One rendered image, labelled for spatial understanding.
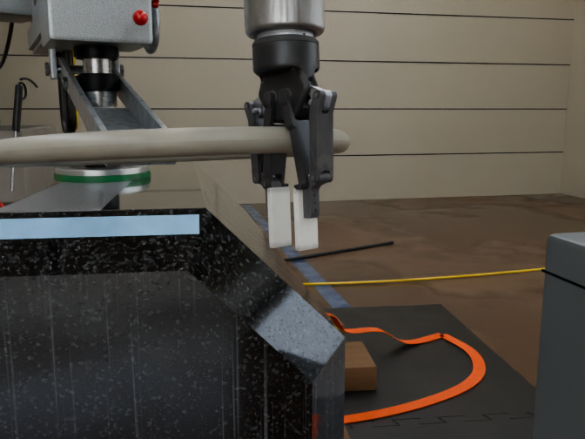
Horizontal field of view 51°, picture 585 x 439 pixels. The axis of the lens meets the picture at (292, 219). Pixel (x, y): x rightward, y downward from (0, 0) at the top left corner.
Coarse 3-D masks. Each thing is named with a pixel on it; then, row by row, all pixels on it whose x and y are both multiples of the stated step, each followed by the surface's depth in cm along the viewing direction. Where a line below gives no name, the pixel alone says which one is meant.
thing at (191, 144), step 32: (160, 128) 63; (192, 128) 63; (224, 128) 64; (256, 128) 65; (0, 160) 68; (32, 160) 65; (64, 160) 63; (96, 160) 100; (128, 160) 104; (160, 160) 107; (192, 160) 108
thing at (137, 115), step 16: (48, 64) 153; (64, 64) 149; (64, 80) 142; (80, 96) 125; (128, 96) 135; (80, 112) 127; (96, 112) 115; (112, 112) 132; (128, 112) 133; (144, 112) 123; (96, 128) 110; (112, 128) 122; (128, 128) 123; (144, 128) 124
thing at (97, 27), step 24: (48, 0) 125; (72, 0) 127; (96, 0) 129; (120, 0) 131; (144, 0) 133; (48, 24) 126; (72, 24) 127; (96, 24) 129; (120, 24) 132; (48, 48) 142; (72, 48) 142; (96, 48) 135; (120, 48) 142
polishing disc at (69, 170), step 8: (56, 168) 139; (64, 168) 138; (72, 168) 138; (80, 168) 138; (88, 168) 138; (96, 168) 138; (104, 168) 138; (112, 168) 138; (120, 168) 138; (128, 168) 138; (136, 168) 139; (144, 168) 142
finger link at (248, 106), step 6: (246, 102) 72; (252, 102) 72; (246, 108) 72; (252, 108) 72; (246, 114) 72; (252, 114) 72; (252, 120) 72; (258, 120) 72; (252, 156) 72; (258, 156) 72; (252, 162) 72; (258, 162) 72; (252, 168) 72; (258, 168) 72; (252, 174) 73; (258, 174) 72; (252, 180) 73; (258, 180) 72
